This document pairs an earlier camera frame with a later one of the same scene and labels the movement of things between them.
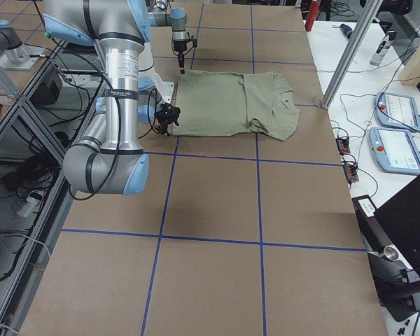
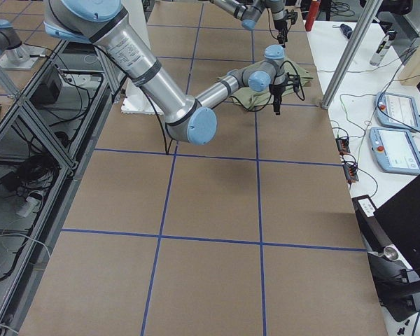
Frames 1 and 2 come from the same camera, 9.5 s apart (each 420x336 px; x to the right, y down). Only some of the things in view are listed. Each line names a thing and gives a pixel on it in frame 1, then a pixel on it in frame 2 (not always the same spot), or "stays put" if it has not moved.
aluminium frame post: x=367 y=15 stays put
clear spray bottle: x=383 y=47 stays put
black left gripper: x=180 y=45 -> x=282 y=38
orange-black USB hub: x=343 y=144 stays put
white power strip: x=29 y=208 stays put
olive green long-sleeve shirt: x=215 y=102 -> x=295 y=77
